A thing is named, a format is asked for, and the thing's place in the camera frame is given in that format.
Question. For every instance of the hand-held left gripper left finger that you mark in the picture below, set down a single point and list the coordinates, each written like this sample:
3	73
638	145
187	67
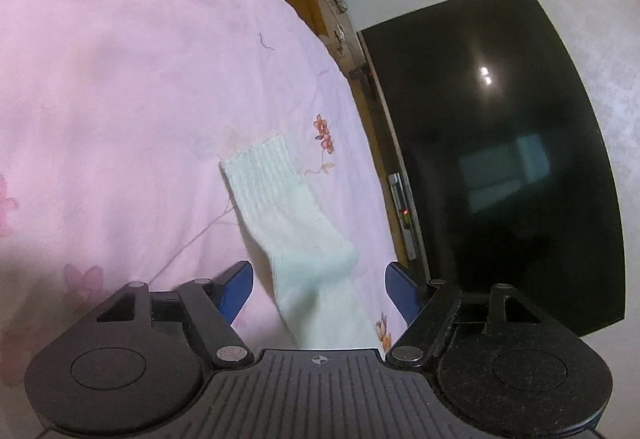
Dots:
239	291

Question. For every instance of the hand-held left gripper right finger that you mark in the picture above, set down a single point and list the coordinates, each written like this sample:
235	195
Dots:
401	291

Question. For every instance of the white knitted sock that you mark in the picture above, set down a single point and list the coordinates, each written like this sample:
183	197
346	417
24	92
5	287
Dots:
300	239

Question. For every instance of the silver set-top box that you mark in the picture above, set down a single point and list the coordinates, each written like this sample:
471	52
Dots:
403	214

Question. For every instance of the black flat television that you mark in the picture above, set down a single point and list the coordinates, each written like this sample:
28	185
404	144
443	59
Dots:
500	144

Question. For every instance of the pink floral bedsheet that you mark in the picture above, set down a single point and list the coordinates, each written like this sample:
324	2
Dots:
125	94

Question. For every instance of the wooden television stand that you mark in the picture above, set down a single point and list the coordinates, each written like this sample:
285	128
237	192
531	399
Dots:
320	4

